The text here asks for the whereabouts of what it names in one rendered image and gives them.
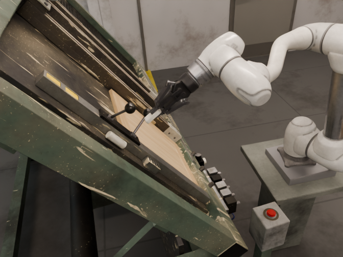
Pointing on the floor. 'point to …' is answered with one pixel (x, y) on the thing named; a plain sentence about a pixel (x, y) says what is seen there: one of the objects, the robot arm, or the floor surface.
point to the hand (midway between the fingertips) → (152, 114)
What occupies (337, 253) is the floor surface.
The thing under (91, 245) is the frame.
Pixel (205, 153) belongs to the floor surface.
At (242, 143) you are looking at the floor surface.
